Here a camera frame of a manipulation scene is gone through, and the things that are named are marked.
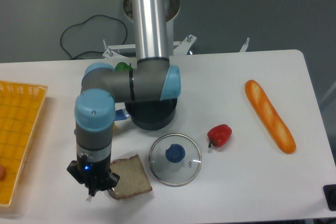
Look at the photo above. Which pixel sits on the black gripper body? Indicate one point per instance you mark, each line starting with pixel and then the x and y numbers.
pixel 82 170

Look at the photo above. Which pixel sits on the toast slice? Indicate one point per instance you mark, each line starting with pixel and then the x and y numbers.
pixel 133 178

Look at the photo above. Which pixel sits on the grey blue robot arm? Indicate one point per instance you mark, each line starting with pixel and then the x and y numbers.
pixel 154 79

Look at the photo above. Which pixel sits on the yellow bell pepper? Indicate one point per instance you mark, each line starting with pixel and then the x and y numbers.
pixel 114 127

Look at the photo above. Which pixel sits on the glass pot lid blue knob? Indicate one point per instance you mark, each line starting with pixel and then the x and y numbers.
pixel 175 159

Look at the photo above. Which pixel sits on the yellow woven basket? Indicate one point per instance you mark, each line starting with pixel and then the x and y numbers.
pixel 21 104

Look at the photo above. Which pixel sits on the green bell pepper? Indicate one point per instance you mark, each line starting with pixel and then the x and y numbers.
pixel 123 66

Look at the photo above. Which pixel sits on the red bell pepper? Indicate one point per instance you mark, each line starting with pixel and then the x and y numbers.
pixel 218 136

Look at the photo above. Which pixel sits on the orange baguette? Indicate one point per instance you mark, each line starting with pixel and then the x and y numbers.
pixel 269 117

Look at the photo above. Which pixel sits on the black device at table edge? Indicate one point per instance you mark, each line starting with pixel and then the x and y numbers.
pixel 330 196

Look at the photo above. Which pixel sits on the dark pan with blue handle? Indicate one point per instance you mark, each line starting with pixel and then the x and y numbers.
pixel 149 115

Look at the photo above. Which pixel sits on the white mounting bracket left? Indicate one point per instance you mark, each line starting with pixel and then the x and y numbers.
pixel 118 51

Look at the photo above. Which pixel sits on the white mounting bracket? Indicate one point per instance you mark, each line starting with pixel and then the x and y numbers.
pixel 245 45
pixel 118 51

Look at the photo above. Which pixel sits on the white mounting bracket right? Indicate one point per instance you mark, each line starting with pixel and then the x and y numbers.
pixel 245 45

